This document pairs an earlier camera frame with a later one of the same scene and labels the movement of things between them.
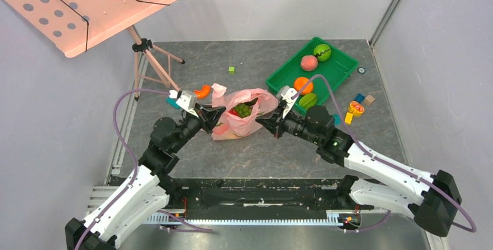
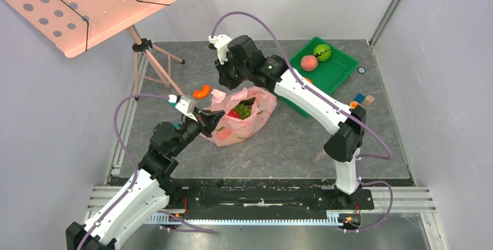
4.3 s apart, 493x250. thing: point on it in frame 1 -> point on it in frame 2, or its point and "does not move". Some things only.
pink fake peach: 309,63 does not move
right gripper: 279,122 -> 226,71
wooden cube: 368,100 does not move
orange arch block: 203,92 does not move
